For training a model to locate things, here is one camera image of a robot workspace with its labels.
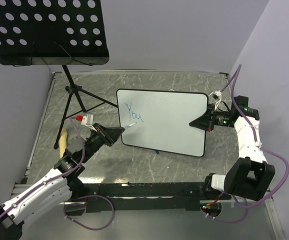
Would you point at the white whiteboard black frame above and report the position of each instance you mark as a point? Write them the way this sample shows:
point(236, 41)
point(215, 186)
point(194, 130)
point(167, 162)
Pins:
point(162, 120)

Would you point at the black perforated music stand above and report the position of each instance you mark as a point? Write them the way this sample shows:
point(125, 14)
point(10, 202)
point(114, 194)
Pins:
point(53, 32)

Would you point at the white whiteboard marker pen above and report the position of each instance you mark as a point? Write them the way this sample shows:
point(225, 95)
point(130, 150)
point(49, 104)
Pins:
point(130, 125)

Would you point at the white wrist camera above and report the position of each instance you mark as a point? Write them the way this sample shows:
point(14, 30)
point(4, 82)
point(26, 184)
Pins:
point(217, 95)
point(86, 120)

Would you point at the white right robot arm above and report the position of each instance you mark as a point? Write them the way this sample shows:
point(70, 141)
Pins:
point(251, 174)

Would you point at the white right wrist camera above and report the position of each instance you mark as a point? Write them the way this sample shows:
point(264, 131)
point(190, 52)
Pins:
point(217, 95)

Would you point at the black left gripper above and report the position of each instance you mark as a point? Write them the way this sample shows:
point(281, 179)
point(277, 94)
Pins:
point(109, 135)

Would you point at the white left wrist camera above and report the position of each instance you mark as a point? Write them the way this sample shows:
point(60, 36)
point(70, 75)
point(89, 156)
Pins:
point(86, 120)

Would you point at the beige wooden handle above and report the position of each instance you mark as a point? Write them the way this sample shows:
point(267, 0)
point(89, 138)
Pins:
point(63, 142)

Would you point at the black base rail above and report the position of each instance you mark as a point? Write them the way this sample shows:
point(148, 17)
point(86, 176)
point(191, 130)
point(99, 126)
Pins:
point(144, 196)

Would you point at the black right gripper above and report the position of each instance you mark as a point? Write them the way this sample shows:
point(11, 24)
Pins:
point(204, 121)

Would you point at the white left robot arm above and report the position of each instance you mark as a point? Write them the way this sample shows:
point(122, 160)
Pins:
point(60, 184)

